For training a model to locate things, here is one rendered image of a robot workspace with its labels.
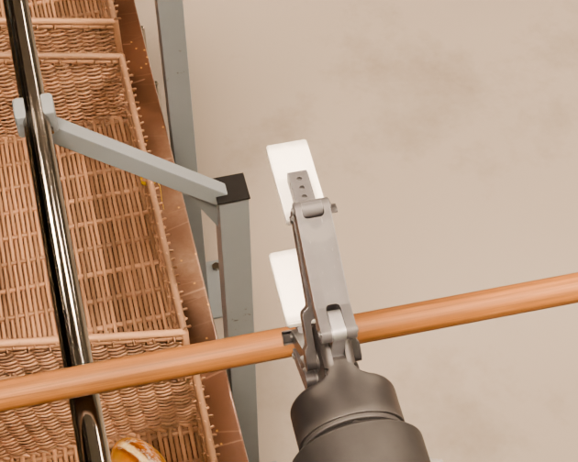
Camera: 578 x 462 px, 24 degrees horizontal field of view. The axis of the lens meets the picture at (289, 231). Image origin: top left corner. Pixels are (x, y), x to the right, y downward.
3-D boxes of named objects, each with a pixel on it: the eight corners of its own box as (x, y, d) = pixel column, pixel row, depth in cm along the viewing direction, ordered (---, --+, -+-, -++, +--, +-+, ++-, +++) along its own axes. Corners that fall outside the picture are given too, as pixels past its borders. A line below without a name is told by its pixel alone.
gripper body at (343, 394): (301, 427, 87) (271, 310, 92) (300, 484, 94) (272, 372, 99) (412, 405, 88) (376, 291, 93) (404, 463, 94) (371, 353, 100)
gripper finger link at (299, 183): (302, 237, 92) (302, 212, 90) (286, 181, 95) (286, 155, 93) (323, 234, 92) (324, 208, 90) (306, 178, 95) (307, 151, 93)
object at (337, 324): (317, 377, 94) (331, 392, 88) (305, 304, 93) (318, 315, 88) (350, 370, 94) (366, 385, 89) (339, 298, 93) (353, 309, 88)
